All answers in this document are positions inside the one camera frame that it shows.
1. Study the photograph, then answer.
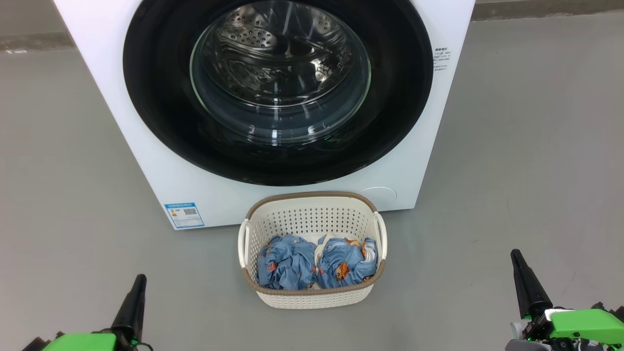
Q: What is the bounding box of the black round glass washer door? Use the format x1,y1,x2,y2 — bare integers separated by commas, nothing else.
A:
123,0,434,187

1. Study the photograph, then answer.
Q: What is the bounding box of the cream perforated basket brown rim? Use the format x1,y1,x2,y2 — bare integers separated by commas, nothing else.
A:
237,192,388,310

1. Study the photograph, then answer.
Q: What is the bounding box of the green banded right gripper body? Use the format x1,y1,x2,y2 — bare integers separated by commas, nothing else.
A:
511,307,624,345

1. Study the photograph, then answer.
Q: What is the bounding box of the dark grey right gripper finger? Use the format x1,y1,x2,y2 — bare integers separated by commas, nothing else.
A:
510,249,554,320

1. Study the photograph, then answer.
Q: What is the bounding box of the printed grey text label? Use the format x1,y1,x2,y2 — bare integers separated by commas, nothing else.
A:
433,47,451,72

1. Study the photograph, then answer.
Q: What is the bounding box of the white front-load washing machine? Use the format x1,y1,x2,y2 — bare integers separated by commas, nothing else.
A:
53,0,476,231

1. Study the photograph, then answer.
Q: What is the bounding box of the blue cartoon print garment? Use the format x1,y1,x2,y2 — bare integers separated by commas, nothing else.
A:
314,235,379,289
257,234,318,291

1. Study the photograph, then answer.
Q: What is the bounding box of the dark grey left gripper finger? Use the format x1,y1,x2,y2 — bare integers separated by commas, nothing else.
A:
111,274,147,344

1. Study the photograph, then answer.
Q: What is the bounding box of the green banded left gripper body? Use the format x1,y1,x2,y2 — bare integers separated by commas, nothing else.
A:
41,332,122,351

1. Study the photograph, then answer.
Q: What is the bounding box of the blue energy label sticker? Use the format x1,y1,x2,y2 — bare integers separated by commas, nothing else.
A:
164,202,205,230

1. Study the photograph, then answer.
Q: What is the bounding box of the round white filter cover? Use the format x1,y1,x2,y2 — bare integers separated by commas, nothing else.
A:
358,187,398,211

